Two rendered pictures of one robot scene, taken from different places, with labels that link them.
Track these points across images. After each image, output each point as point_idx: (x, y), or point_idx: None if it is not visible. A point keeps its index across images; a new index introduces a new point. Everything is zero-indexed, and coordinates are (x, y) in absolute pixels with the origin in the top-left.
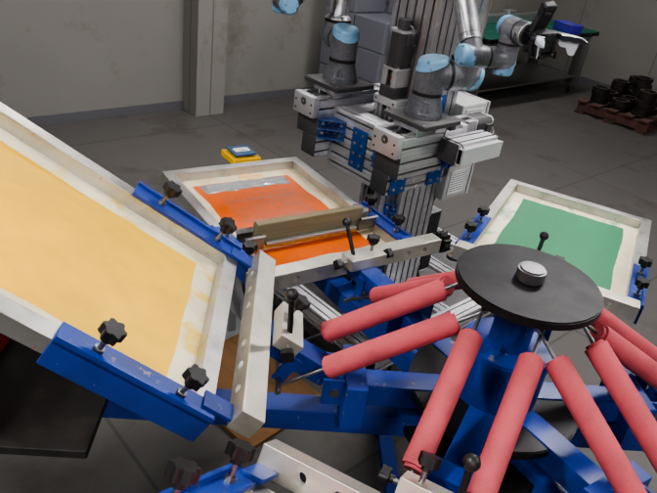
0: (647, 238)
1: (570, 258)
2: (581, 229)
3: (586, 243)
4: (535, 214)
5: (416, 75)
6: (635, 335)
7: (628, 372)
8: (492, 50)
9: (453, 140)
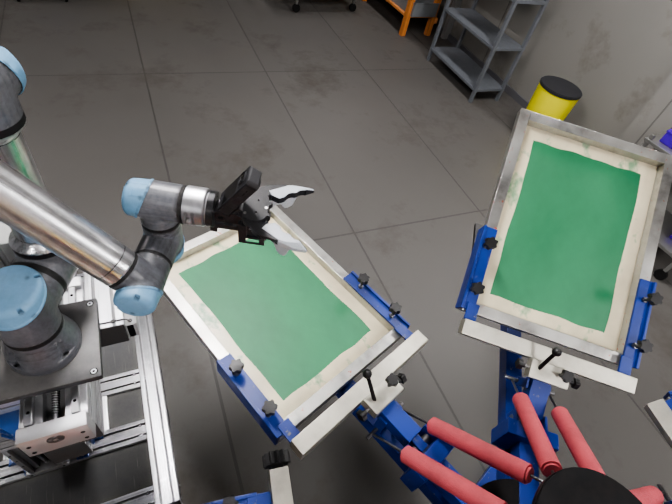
0: (301, 230)
1: (307, 316)
2: (258, 265)
3: (284, 280)
4: (217, 287)
5: (7, 334)
6: (538, 418)
7: (517, 422)
8: (163, 255)
9: (105, 322)
